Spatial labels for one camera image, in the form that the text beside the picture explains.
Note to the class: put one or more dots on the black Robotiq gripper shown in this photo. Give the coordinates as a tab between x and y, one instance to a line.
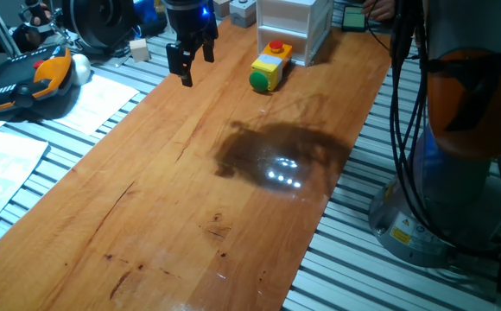
190	19

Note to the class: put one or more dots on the black orange teach pendant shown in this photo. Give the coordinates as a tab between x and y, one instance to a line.
17	80

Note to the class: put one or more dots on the black filament spool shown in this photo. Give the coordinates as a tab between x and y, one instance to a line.
99	21

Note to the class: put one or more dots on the metal clip tool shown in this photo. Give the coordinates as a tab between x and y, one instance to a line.
67	36

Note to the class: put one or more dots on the blue cloth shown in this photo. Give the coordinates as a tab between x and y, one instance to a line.
149	13

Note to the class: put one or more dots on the smartphone with green screen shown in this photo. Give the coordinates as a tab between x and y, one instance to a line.
354	18

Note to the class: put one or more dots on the white paper sheet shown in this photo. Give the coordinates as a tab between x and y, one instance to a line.
0	173
97	103

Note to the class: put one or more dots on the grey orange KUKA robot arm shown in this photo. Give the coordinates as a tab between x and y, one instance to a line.
458	181

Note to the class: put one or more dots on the white rounded mouse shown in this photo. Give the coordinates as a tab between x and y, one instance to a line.
81	69

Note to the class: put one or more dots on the bare human hand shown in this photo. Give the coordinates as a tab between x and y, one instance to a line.
41	15
380	8

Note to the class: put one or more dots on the varnished wooden board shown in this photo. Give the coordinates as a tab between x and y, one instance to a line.
168	194

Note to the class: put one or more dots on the small wooden cube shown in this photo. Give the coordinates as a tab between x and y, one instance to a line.
140	50

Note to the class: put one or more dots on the white plastic drawer unit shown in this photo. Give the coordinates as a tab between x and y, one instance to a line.
296	26

